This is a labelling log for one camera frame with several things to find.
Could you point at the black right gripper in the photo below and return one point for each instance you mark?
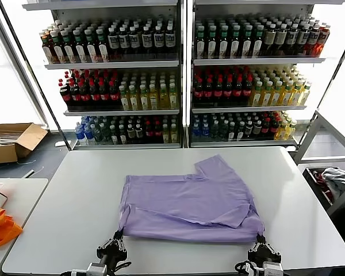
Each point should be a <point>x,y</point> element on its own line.
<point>263,256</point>

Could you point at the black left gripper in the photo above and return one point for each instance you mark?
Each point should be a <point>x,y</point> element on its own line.
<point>112,256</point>

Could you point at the purple printed T-shirt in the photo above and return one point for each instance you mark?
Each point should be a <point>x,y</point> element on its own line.
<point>189,207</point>

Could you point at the black storage bin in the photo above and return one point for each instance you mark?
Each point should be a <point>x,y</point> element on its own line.
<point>313,184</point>

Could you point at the dark red garment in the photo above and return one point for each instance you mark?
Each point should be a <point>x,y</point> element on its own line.
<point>319,176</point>

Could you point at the grey crumpled garment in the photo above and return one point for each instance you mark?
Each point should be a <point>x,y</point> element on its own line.
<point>336,178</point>

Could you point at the dark bottle pale label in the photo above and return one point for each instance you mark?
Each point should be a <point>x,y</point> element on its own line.
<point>122,136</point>
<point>114,136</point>
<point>231,132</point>
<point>240,131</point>

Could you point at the green soda bottle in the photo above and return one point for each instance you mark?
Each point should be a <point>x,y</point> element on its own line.
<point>97,135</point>
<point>223,130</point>
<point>214,130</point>

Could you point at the small dark bottle white cap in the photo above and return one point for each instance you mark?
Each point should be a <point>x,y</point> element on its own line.
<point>248,128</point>
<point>130,132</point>
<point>139,132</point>
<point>257,128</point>

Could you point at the short grey floor strip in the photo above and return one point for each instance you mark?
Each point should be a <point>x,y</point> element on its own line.
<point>28,173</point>

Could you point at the blue water bottle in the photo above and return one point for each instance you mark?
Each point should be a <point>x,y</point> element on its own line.
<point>80,133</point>
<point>205,130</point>
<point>196,130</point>
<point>88,133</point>

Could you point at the small white floor object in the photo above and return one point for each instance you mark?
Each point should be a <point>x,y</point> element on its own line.
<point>59,143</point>

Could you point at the orange fabric bag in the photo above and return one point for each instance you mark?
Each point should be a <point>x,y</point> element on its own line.
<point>3,230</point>

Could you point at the small cola bottle red cap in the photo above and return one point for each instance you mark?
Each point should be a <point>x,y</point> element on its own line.
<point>149,132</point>
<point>157,132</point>
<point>265,126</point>
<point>274,126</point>

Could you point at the small yellow juice bottle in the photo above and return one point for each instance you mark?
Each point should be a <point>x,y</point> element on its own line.
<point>173,135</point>
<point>281,130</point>
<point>291,130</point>
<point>166,135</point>

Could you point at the open cardboard box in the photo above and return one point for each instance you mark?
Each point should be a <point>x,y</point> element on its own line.
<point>31,135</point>

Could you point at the yellow juice bottle green label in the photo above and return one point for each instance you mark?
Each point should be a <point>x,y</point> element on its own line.
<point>266,96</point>
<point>173,99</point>
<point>304,96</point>
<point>163,99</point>
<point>296,95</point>
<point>134,100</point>
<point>144,100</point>
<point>256,96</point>
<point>124,100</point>
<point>276,96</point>
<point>286,95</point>
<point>153,99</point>

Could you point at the white foam strips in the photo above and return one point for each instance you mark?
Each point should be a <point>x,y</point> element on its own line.
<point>5,139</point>

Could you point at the grey metal shelf unit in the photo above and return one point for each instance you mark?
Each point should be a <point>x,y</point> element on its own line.
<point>247,61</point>
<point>118,64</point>

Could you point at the dark tea bottle green cap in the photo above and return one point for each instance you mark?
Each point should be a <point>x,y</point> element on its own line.
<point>68,50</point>
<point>258,45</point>
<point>246,46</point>
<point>57,50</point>
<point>211,46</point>
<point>223,46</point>
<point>79,50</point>
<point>91,49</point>
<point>200,46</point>
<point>235,46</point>
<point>102,49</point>

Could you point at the dark bottle blue white label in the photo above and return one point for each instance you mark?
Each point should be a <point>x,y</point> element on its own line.
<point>113,41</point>
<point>134,40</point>
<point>123,40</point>
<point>169,39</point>
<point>146,40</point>
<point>158,40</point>
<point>292,37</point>
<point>303,37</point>
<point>313,37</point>

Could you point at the red tea bottle white cap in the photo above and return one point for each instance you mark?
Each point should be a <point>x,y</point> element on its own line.
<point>46,49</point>
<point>323,38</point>

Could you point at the dark bottle beige label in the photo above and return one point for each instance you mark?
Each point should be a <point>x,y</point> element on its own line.
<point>270,38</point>
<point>281,38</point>

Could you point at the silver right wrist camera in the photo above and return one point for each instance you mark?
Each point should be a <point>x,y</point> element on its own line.
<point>271,270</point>

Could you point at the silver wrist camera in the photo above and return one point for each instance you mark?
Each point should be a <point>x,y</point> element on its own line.
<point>271,270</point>
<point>97,270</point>

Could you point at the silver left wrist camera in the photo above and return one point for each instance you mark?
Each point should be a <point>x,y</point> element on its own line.
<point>97,270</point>

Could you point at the grey metal frame cart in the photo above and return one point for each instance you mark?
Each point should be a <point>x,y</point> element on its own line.
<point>304,141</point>

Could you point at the dark slanted metal post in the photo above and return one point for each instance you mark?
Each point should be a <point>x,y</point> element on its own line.
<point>34,76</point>

